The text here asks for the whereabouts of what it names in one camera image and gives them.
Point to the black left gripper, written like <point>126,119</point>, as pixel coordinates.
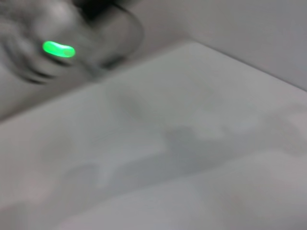
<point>96,8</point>

